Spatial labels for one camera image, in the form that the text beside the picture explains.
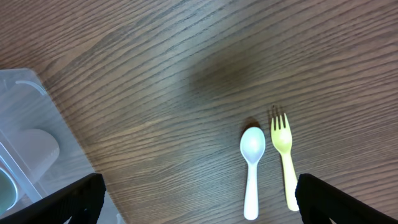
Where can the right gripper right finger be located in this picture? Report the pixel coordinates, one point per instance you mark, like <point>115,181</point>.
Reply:
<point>320,202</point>

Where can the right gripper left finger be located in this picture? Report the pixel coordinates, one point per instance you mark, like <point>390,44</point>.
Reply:
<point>79,202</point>

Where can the pink cup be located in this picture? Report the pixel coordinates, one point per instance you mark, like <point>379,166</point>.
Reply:
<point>32,150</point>

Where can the green cup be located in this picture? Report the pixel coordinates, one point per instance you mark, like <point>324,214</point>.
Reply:
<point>9,191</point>

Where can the clear plastic container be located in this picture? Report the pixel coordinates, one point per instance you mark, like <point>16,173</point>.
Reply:
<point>45,175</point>

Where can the yellow plastic fork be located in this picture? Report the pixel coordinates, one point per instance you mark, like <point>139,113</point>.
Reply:
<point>281,137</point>

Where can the pink plastic spoon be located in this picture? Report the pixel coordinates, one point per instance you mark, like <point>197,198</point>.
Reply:
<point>252,147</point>

